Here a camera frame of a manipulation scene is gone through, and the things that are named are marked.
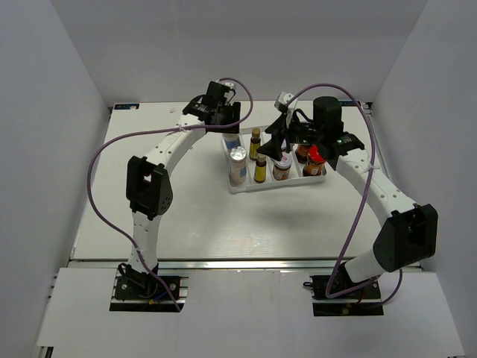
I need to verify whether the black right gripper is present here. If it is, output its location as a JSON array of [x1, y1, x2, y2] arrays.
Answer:
[[256, 111, 323, 161]]

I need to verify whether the yellow bottle front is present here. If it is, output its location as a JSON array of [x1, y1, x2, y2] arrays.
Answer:
[[249, 128, 261, 160]]

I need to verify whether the yellow bottle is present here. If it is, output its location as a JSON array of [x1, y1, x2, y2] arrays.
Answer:
[[253, 154, 267, 183], [249, 128, 261, 160]]

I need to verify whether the silver-lid salt jar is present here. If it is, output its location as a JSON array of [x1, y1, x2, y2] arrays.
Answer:
[[229, 146, 247, 184], [223, 134, 241, 151]]

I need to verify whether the red-lid chili sauce jar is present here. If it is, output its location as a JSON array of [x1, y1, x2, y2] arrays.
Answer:
[[295, 144, 311, 163]]

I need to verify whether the white-lid sauce jar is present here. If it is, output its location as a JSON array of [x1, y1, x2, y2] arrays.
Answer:
[[273, 153, 293, 180]]

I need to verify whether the silver-lid salt jar front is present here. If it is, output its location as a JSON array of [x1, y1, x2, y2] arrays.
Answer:
[[229, 146, 247, 184]]

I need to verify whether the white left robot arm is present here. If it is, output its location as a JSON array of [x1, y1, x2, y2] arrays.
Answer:
[[119, 81, 241, 298]]

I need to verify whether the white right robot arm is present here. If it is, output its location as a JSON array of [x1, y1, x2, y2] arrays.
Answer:
[[258, 92, 438, 298]]

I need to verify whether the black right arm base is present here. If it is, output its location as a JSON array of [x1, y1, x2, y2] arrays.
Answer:
[[303, 275, 384, 317]]

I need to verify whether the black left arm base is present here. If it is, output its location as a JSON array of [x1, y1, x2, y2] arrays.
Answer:
[[110, 263, 187, 313]]

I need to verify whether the white divided organizer tray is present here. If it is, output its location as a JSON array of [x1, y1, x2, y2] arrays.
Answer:
[[221, 127, 326, 193]]

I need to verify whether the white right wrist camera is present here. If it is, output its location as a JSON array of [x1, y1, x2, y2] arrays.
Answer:
[[274, 91, 297, 128]]

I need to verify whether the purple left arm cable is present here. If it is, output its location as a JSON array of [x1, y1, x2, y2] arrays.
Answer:
[[86, 77, 254, 313]]

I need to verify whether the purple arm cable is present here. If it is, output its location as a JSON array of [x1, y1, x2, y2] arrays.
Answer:
[[86, 77, 254, 313], [286, 83, 404, 307]]

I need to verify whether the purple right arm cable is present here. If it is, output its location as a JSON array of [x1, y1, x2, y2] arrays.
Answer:
[[286, 83, 404, 307]]

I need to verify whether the aluminium table rail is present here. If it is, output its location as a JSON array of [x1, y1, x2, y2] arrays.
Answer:
[[69, 104, 424, 273]]

